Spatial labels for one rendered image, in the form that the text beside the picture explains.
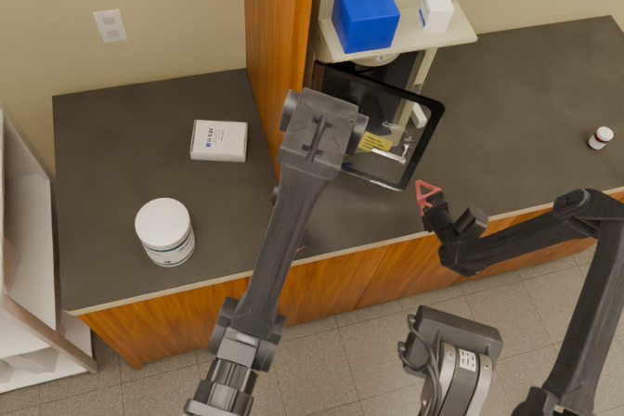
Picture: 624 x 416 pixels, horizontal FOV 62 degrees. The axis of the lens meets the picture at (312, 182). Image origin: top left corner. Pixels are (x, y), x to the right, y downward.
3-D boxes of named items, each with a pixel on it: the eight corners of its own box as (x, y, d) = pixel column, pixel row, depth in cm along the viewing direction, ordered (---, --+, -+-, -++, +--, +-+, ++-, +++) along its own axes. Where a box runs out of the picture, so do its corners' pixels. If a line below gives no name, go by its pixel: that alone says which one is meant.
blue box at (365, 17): (330, 19, 109) (335, -17, 101) (375, 13, 111) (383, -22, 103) (344, 55, 104) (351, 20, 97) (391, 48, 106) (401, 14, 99)
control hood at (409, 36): (313, 52, 117) (317, 19, 109) (444, 33, 124) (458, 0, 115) (327, 92, 112) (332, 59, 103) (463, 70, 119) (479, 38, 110)
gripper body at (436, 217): (443, 196, 133) (458, 216, 129) (447, 217, 141) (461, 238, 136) (420, 207, 133) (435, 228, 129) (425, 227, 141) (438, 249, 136)
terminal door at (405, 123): (305, 155, 154) (318, 60, 119) (404, 190, 151) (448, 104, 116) (304, 157, 153) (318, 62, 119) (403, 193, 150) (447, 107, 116)
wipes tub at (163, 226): (143, 227, 143) (132, 202, 130) (191, 218, 146) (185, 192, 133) (149, 272, 137) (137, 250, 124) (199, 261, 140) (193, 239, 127)
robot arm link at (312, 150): (274, 119, 58) (359, 149, 58) (297, 76, 69) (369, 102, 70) (202, 363, 82) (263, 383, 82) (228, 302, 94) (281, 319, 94)
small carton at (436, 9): (416, 16, 112) (424, -7, 107) (439, 15, 112) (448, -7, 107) (422, 32, 109) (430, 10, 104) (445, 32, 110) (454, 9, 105)
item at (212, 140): (195, 126, 161) (194, 119, 158) (248, 129, 162) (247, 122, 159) (190, 160, 155) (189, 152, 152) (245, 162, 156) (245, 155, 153)
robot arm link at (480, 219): (439, 262, 123) (469, 277, 125) (471, 228, 117) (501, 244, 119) (432, 230, 133) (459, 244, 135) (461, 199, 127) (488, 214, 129)
